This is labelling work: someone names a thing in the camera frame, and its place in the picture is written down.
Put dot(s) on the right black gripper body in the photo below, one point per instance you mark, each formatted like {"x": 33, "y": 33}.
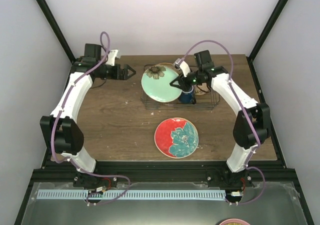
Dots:
{"x": 187, "y": 86}

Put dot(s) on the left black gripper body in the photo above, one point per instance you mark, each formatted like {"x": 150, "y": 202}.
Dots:
{"x": 115, "y": 75}

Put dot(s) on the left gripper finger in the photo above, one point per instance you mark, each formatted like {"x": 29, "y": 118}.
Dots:
{"x": 130, "y": 75}
{"x": 129, "y": 68}

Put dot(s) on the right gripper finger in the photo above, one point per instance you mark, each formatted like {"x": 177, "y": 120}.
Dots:
{"x": 177, "y": 86}
{"x": 178, "y": 81}

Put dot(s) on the dark blue ceramic mug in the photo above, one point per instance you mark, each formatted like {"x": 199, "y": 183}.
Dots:
{"x": 188, "y": 97}

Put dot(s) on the cream ceramic bowl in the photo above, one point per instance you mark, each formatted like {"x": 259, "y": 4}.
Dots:
{"x": 201, "y": 89}

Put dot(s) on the green-rimmed plate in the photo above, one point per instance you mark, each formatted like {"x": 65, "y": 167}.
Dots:
{"x": 155, "y": 82}

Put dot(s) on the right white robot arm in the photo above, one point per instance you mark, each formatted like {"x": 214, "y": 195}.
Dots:
{"x": 253, "y": 121}

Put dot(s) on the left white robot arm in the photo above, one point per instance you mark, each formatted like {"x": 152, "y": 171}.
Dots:
{"x": 60, "y": 130}

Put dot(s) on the red-rimmed white plate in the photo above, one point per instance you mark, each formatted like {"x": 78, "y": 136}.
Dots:
{"x": 176, "y": 138}

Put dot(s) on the pink plate at bottom edge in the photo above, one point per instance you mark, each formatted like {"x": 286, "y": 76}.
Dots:
{"x": 234, "y": 221}

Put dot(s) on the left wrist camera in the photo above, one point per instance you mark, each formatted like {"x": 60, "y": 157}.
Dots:
{"x": 112, "y": 56}

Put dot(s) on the grey wire dish rack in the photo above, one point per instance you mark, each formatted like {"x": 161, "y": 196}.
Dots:
{"x": 204, "y": 102}

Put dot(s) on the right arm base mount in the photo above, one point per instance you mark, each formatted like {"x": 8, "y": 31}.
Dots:
{"x": 224, "y": 178}

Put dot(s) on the light blue slotted cable duct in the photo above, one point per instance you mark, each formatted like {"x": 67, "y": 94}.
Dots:
{"x": 78, "y": 194}

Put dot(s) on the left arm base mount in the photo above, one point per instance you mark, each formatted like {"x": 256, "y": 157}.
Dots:
{"x": 91, "y": 182}

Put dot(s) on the black aluminium frame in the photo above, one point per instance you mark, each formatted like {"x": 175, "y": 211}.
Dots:
{"x": 170, "y": 171}

